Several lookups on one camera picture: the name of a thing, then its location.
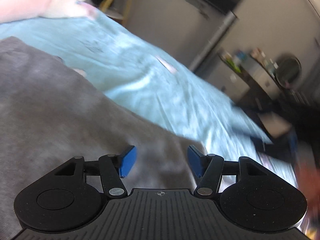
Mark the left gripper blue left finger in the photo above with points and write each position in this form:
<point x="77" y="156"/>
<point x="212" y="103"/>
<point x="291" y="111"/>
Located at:
<point x="113" y="169"/>

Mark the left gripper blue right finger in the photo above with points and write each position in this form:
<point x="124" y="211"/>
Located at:
<point x="208" y="169"/>

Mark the grey sweatpants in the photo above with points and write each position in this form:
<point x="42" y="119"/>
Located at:
<point x="50" y="113"/>

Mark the grey curved vanity desk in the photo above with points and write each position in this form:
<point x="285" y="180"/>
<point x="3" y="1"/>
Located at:
<point x="262" y="86"/>

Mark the round vanity mirror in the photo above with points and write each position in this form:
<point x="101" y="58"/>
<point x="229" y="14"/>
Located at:
<point x="288" y="71"/>

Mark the white bedside drawer cabinet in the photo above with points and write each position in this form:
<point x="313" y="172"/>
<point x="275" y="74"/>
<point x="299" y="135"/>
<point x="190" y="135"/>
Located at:
<point x="227" y="80"/>

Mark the light blue bed sheet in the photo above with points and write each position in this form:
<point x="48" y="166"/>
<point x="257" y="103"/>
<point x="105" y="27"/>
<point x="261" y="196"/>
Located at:
<point x="149" y="82"/>

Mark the round wooden side table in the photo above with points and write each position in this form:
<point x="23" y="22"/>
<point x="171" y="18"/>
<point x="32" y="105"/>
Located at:
<point x="118" y="10"/>

